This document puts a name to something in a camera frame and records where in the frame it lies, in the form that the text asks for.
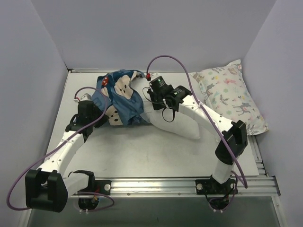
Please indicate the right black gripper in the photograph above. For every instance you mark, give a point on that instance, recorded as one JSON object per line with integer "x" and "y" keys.
{"x": 151, "y": 96}

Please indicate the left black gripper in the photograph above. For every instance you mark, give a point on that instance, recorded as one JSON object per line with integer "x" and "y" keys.
{"x": 100, "y": 116}

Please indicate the blue letter print pillowcase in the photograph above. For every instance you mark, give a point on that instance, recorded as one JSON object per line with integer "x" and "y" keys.
{"x": 115, "y": 97}

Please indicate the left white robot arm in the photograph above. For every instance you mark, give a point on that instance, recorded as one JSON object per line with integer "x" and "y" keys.
{"x": 46, "y": 188}

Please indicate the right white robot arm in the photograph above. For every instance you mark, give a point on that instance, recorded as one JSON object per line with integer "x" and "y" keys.
{"x": 232, "y": 135}

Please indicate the white floral deer pillow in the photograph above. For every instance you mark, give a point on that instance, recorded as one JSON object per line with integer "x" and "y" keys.
{"x": 225, "y": 92}

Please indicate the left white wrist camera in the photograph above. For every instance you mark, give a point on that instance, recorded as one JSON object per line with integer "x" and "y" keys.
{"x": 85, "y": 97}

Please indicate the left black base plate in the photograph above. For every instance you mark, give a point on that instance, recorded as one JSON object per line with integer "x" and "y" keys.
{"x": 101, "y": 186}

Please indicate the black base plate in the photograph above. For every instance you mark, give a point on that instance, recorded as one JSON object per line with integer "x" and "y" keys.
{"x": 212, "y": 187}
{"x": 101, "y": 186}

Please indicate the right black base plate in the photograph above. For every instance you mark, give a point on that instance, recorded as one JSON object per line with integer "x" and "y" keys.
{"x": 212, "y": 187}

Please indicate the aluminium front rail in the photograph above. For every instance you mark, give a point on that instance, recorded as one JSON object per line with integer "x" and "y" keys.
{"x": 153, "y": 187}

